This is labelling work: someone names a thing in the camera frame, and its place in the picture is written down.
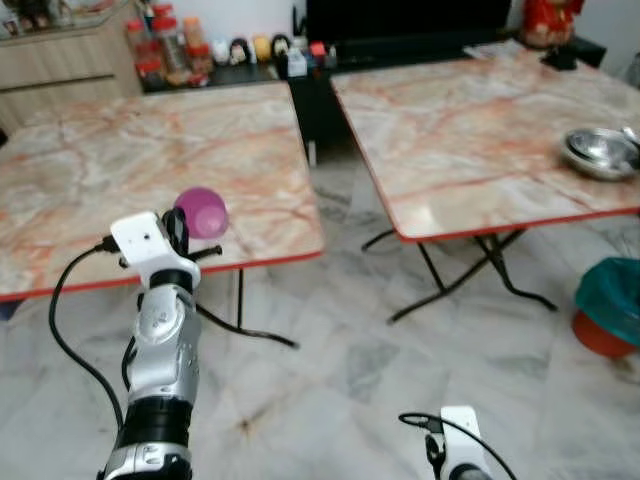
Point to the small red-lidded jar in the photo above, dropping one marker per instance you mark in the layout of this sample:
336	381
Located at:
137	40

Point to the white blue small box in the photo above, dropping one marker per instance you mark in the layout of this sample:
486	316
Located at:
296	63

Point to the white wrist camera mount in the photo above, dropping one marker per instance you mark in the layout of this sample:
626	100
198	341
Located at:
140	240
462	435

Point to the black ornament stand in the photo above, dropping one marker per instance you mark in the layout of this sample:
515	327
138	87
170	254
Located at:
560	58

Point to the purple plastic cup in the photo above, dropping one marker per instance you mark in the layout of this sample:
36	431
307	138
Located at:
204	212

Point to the yellow figurine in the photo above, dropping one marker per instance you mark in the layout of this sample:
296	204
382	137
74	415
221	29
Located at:
262	49

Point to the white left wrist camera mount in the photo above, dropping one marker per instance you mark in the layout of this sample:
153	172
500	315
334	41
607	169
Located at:
140	240

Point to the black television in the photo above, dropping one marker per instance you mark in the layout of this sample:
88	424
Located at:
410	20

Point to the white figurine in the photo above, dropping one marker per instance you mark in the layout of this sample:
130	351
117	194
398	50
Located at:
221	53

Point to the short red-lidded jar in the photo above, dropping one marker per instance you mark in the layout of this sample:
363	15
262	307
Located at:
150	72

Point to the light wooden cabinet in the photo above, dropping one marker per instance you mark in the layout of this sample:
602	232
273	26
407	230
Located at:
60	80

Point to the marble folding table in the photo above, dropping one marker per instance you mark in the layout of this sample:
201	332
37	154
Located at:
150	150
470	130

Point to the red figurine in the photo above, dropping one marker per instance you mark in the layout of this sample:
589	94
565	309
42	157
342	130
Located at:
318	55

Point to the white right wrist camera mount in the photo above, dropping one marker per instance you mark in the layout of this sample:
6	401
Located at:
462	435

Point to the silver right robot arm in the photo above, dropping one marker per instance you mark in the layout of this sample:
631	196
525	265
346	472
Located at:
470	473

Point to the stainless steel bowl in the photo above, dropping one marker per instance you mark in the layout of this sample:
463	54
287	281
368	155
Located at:
595	155

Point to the black figurine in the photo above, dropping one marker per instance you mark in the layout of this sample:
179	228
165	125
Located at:
281	46
240	52

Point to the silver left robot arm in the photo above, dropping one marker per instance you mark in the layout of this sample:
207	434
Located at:
165	350

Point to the orange waste bin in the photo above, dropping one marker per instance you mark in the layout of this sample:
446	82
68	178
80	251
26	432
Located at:
598	338

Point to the metal spoon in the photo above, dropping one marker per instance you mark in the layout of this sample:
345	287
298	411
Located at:
630	133

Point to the tall red-lidded jar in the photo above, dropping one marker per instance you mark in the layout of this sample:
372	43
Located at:
170	45

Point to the white paper sheet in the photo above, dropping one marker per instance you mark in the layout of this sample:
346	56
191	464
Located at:
497	50

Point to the red festive ornament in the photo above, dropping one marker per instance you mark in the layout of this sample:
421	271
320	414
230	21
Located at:
552	22

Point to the teal plastic bin bag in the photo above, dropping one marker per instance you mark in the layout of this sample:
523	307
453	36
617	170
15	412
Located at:
612	290

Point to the orange-lidded jar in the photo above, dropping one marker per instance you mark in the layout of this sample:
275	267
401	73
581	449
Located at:
196	48

